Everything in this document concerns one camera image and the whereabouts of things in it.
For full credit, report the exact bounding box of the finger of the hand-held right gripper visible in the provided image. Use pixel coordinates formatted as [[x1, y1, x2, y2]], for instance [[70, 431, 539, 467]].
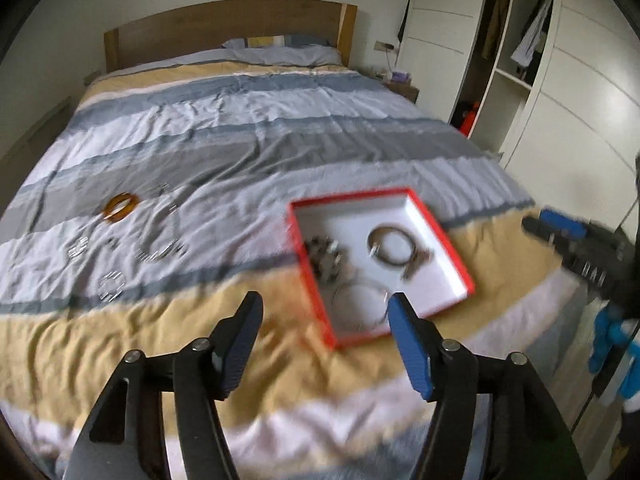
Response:
[[541, 208, 588, 241], [521, 216, 567, 262]]

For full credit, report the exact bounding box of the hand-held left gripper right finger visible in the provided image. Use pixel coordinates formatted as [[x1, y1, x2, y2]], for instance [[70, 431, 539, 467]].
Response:
[[387, 292, 586, 480]]

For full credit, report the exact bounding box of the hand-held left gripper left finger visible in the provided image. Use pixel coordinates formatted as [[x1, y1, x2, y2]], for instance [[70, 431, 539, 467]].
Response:
[[62, 291, 264, 480]]

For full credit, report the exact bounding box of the red cardboard box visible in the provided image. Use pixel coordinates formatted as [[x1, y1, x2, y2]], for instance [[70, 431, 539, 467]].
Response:
[[287, 187, 476, 350]]

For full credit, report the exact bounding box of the amber bangle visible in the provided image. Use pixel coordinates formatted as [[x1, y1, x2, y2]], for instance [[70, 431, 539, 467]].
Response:
[[103, 192, 142, 222]]

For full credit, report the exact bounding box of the person's right hand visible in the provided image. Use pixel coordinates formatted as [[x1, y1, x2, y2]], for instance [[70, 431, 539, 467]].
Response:
[[589, 305, 640, 409]]

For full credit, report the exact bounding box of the thin silver hoop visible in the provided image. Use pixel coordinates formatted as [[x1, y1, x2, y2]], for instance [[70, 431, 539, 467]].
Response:
[[331, 280, 392, 333]]

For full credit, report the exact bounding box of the white wardrobe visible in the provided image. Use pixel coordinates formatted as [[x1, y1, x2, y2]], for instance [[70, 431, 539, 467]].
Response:
[[395, 0, 640, 241]]

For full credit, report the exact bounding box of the white hanging shirt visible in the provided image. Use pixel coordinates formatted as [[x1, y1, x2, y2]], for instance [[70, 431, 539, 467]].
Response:
[[510, 0, 552, 68]]

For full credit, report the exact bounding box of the wooden nightstand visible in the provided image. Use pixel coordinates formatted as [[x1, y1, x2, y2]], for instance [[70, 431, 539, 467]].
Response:
[[387, 80, 420, 106]]

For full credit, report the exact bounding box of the brown hanging coat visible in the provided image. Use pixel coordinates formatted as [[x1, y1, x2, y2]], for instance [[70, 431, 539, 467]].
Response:
[[482, 0, 514, 61]]

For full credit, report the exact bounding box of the striped duvet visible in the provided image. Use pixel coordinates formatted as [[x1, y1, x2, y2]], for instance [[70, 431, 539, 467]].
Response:
[[0, 45, 596, 480]]

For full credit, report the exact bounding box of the striped pillow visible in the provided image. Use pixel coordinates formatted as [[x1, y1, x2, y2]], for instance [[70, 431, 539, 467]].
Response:
[[221, 35, 344, 67]]

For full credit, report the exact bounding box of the wooden headboard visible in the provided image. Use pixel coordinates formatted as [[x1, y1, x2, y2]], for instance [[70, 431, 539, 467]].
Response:
[[103, 0, 358, 73]]

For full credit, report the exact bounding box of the dark beaded bracelet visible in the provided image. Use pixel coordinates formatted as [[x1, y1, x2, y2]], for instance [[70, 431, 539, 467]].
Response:
[[305, 236, 352, 287]]

